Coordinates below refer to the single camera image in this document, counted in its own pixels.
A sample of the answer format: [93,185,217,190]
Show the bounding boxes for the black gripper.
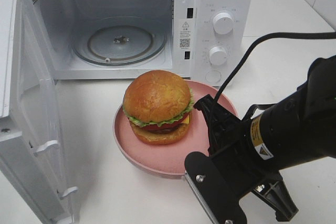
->
[193,94,298,221]

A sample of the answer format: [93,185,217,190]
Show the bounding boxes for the pink round plate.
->
[112,79,238,181]

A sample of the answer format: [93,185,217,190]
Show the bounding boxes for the round door release button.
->
[205,70,222,83]

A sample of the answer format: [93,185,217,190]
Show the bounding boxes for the burger with lettuce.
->
[122,70,194,145]

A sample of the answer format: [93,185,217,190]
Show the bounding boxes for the white microwave door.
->
[1,0,78,223]

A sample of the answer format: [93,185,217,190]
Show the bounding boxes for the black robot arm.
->
[185,57,335,223]

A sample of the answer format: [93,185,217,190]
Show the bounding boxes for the lower white microwave knob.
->
[209,46,228,66]

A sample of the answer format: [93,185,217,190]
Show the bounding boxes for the white microwave knob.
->
[209,46,228,66]
[213,12,234,35]

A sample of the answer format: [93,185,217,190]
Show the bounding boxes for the upper white microwave knob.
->
[213,12,234,35]

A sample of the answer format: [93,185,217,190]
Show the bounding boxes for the white warning label sticker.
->
[177,18,195,50]

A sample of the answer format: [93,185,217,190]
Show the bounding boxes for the glass microwave turntable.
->
[71,16,172,66]

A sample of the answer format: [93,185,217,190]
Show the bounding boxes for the white microwave oven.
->
[39,0,250,86]

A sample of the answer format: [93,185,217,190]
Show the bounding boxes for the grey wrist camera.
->
[184,152,247,223]

